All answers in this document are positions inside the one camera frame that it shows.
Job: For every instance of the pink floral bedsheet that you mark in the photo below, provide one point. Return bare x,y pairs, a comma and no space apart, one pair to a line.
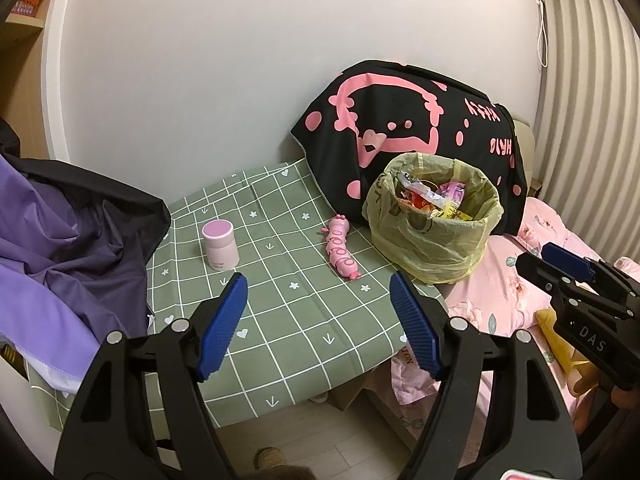
500,285

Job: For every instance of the pink lidded jar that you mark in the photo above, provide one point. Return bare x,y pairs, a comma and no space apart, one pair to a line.
220,250

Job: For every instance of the tan fuzzy slipper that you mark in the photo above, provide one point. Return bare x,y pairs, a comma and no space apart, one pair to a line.
270,457

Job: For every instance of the green checkered tablecloth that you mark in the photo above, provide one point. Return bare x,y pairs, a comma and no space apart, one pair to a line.
300,325

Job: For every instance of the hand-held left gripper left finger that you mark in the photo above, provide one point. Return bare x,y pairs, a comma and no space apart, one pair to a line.
222,325

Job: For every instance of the wooden shelf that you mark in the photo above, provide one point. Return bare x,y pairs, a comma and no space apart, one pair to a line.
20,25

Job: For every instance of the yellow cushion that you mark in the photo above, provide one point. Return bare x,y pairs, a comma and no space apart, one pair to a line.
550,330

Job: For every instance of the grey curtain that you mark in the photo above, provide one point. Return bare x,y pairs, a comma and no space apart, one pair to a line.
590,110

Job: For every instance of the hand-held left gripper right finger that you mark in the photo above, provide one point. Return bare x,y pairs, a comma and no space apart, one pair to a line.
415,325

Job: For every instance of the black pink printed blanket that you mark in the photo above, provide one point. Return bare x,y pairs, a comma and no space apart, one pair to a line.
400,100

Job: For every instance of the white shoe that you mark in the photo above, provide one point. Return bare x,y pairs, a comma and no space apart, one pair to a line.
318,397

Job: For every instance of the orange foil wrapper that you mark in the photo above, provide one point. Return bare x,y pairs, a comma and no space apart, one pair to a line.
417,205

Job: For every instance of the purple white wrapper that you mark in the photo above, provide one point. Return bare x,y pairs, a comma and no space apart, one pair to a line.
410,182

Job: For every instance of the pink caterpillar toy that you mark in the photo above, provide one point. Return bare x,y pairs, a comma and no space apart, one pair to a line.
340,250

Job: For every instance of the purple jacket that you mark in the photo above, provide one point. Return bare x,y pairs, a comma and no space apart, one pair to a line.
50,240

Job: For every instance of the beige headboard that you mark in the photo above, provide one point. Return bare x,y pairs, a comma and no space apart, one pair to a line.
525,135

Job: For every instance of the cardboard box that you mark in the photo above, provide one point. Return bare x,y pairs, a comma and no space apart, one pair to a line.
345,397

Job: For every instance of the waste bin with green bag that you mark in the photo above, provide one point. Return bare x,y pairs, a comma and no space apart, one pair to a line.
435,250

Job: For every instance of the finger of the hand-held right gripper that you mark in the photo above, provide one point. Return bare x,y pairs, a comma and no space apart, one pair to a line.
567,260
537,267

